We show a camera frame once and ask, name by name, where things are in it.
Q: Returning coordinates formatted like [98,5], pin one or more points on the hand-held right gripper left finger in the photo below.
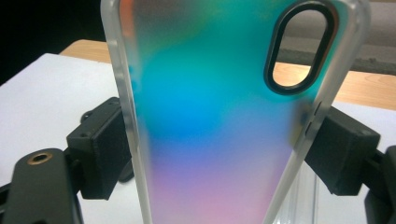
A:
[96,146]

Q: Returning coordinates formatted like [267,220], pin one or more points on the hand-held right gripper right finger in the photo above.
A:
[342,152]

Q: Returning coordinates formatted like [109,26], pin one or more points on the iridescent phone case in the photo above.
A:
[211,124]

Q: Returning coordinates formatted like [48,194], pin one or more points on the wooden table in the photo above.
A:
[367,90]

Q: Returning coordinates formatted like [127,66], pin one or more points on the white board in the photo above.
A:
[46,93]

